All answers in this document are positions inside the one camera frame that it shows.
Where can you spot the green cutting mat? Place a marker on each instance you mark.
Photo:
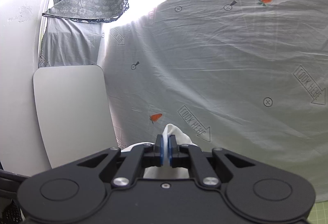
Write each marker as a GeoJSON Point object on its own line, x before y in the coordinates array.
{"type": "Point", "coordinates": [319, 213]}

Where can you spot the white garment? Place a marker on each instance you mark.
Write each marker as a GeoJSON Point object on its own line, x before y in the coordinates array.
{"type": "Point", "coordinates": [133, 168]}

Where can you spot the white rounded panel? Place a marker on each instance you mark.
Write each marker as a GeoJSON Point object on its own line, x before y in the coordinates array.
{"type": "Point", "coordinates": [73, 112]}

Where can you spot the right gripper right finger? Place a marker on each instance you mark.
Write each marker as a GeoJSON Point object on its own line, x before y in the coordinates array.
{"type": "Point", "coordinates": [178, 154]}

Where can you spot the grey printed backdrop sheet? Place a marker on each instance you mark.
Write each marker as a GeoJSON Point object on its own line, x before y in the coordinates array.
{"type": "Point", "coordinates": [246, 75]}

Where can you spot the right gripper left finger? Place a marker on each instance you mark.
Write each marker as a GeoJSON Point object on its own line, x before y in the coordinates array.
{"type": "Point", "coordinates": [154, 152]}

